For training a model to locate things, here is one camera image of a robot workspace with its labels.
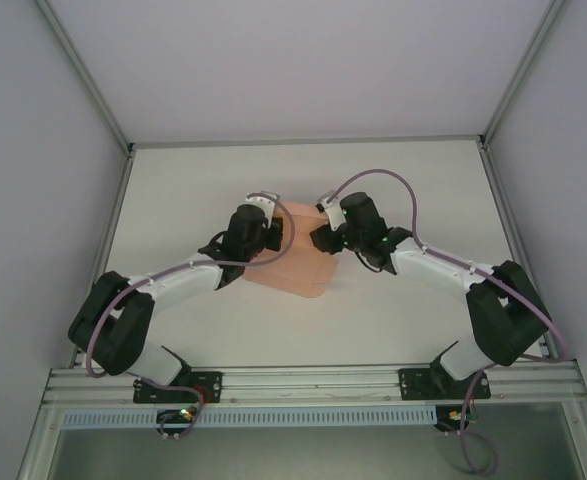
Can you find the aluminium table back rail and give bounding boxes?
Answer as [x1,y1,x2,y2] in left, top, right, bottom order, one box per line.
[130,133,485,149]

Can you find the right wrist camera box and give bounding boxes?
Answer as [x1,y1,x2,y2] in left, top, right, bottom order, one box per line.
[315,189,347,227]

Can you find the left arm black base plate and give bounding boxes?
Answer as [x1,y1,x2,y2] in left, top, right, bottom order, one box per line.
[132,371,223,405]

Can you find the light blue slotted cable duct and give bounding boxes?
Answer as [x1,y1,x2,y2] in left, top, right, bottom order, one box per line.
[61,406,437,430]

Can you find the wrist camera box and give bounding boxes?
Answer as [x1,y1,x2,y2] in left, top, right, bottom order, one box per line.
[315,189,347,227]
[245,190,280,219]

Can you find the aluminium lower frame strut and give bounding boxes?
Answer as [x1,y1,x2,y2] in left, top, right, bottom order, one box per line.
[15,404,65,480]
[561,399,587,480]

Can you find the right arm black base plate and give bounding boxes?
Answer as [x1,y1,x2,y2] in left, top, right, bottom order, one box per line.
[397,368,492,402]

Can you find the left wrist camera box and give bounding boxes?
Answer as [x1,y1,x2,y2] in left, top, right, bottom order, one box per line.
[245,190,280,219]

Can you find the pink paper box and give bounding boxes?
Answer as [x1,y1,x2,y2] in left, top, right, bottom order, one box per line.
[242,199,342,300]

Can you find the aluminium frame post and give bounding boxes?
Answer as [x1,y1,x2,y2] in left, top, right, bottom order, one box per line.
[477,0,573,151]
[35,0,135,154]

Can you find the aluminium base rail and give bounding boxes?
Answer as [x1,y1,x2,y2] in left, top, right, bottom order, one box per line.
[42,360,587,407]

